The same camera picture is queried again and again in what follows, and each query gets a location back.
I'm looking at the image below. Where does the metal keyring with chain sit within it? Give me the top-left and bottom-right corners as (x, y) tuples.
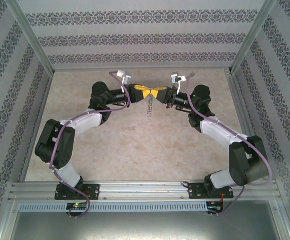
(144, 95), (156, 121)

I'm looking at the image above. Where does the circuit board with blue light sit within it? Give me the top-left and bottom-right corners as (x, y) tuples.
(207, 200), (224, 213)

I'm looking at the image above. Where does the circuit board with green light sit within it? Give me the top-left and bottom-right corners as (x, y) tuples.
(66, 201), (88, 211)

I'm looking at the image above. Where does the grey metal sheet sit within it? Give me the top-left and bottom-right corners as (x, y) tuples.
(9, 199), (290, 240)

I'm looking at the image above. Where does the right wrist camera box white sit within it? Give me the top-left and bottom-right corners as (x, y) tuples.
(170, 71), (187, 92)

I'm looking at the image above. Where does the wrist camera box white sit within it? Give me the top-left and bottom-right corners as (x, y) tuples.
(170, 71), (187, 92)
(116, 69), (133, 86)

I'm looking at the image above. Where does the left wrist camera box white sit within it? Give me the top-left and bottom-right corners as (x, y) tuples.
(116, 69), (133, 86)

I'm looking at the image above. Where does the aluminium back rail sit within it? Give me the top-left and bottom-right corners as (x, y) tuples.
(53, 66), (232, 73)

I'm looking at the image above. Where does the right aluminium side rail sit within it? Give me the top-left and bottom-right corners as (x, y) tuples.
(224, 69), (270, 181)

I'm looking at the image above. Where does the aluminium side rail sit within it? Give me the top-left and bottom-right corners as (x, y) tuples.
(224, 69), (270, 181)
(18, 71), (55, 183)

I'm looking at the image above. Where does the left aluminium side rail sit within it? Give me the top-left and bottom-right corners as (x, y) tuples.
(18, 71), (55, 183)

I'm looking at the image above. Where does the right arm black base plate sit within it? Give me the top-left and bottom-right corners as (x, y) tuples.
(188, 181), (234, 200)

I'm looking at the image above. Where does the aluminium mounting rail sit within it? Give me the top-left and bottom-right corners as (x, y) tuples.
(9, 179), (278, 201)

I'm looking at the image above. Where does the right aluminium corner post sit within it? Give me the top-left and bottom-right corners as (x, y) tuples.
(228, 0), (278, 75)

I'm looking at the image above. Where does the aluminium corner post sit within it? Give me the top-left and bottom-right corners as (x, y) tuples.
(228, 0), (278, 75)
(4, 0), (56, 75)

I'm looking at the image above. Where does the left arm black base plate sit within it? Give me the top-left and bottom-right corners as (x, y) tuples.
(54, 183), (101, 201)

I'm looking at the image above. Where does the left aluminium corner post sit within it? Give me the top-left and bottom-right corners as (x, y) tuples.
(4, 0), (56, 75)

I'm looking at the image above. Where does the slotted grey cable duct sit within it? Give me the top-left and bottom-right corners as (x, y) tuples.
(18, 200), (208, 213)

